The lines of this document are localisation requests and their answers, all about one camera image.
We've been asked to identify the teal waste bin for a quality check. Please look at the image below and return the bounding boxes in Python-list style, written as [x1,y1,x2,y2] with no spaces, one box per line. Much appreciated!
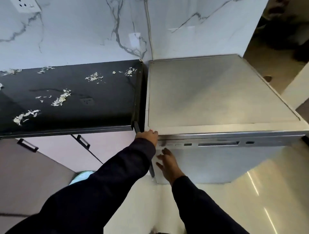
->
[69,170,96,186]

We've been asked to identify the person's right forearm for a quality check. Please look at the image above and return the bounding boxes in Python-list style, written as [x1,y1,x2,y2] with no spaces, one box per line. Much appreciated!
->
[171,176,250,234]

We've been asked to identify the white power cable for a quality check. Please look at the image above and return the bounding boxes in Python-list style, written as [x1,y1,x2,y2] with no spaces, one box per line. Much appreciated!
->
[144,0,155,61]

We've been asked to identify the white base cabinet door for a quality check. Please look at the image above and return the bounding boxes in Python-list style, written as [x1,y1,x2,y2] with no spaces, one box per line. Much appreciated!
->
[80,131,137,166]
[23,135,104,173]

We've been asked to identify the person's left hand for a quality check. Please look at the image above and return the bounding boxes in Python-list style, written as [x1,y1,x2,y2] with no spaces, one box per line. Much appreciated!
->
[135,129,159,148]

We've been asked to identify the white side base cabinet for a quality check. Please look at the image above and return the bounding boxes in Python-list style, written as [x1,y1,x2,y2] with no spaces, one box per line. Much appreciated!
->
[0,139,78,217]

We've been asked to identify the white vegetable peels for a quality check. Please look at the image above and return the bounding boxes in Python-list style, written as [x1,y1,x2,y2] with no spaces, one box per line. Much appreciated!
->
[0,66,138,126]

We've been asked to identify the person's left forearm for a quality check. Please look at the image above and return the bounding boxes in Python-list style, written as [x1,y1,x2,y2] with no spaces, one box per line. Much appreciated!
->
[5,137,157,234]

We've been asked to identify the black cabinet handle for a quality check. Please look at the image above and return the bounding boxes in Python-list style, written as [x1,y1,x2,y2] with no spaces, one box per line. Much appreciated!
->
[70,134,91,150]
[17,139,39,153]

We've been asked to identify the person's right hand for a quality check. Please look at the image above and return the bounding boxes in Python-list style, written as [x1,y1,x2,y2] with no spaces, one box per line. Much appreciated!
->
[155,147,186,186]

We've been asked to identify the white wall socket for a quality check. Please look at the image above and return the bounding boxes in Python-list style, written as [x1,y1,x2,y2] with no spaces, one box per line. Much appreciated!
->
[9,0,42,13]

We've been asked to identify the silver dishwasher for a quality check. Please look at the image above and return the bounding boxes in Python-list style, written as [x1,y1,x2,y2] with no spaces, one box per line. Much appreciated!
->
[144,53,309,185]

